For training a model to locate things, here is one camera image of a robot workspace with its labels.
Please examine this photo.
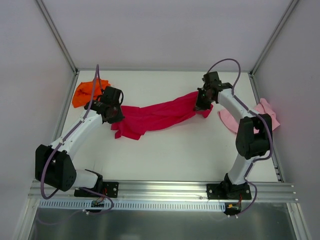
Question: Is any red t shirt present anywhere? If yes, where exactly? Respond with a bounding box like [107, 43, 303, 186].
[110, 91, 214, 140]

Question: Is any pink t shirt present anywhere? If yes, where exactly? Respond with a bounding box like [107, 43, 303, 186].
[217, 97, 281, 136]

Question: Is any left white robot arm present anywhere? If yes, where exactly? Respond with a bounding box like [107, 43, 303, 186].
[35, 100, 124, 200]

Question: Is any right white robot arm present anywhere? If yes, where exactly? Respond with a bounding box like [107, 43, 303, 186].
[194, 83, 272, 200]

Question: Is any orange t shirt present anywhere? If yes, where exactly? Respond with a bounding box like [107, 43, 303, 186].
[71, 78, 111, 108]

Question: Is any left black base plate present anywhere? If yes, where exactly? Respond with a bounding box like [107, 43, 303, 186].
[73, 181, 119, 198]

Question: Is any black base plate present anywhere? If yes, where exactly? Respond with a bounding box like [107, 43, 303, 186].
[73, 181, 119, 198]
[206, 182, 252, 200]

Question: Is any aluminium mounting rail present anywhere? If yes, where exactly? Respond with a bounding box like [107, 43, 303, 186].
[27, 178, 300, 203]

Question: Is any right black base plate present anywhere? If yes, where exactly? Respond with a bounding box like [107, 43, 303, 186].
[206, 182, 252, 200]

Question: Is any white slotted cable duct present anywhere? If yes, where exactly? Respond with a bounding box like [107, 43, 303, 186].
[38, 199, 226, 212]

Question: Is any left aluminium frame post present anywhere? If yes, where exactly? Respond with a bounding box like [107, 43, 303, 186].
[34, 0, 78, 75]

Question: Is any aluminium frame post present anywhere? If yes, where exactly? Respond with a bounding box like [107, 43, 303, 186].
[249, 0, 300, 77]
[34, 0, 78, 75]

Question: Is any right aluminium frame post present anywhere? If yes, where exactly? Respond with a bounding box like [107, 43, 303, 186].
[249, 0, 300, 77]

